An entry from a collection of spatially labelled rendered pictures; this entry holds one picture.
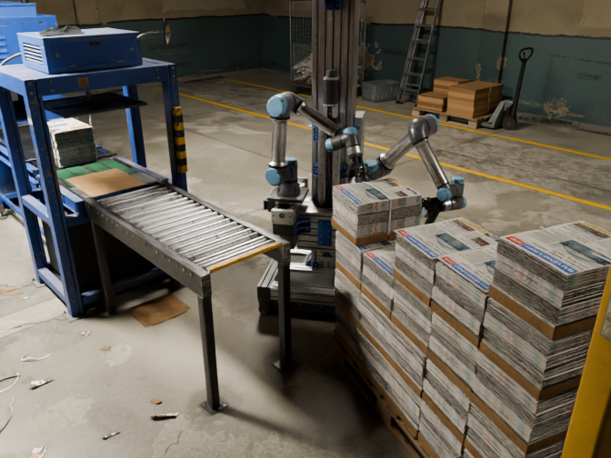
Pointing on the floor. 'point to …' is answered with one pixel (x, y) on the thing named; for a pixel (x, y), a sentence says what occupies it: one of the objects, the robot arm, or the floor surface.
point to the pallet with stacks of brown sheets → (460, 101)
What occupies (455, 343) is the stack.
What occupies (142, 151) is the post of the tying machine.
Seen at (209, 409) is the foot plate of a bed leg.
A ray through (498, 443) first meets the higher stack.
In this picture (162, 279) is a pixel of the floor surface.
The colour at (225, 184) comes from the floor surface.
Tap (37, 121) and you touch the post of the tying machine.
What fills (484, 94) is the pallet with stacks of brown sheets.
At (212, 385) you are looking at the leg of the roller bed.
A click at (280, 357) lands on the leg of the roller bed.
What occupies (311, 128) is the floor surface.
